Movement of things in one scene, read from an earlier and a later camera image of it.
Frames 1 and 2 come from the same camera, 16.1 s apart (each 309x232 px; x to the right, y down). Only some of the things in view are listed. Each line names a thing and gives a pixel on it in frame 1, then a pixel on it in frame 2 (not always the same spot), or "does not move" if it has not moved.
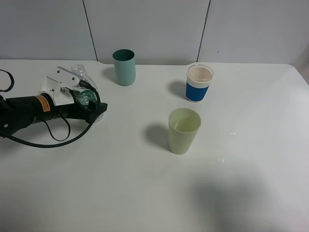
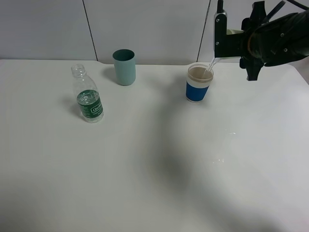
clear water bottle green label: x=87 y=93 does not move
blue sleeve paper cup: x=199 y=77 does not move
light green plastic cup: x=183 y=124 to x=232 y=31
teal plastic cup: x=124 y=62 does not move
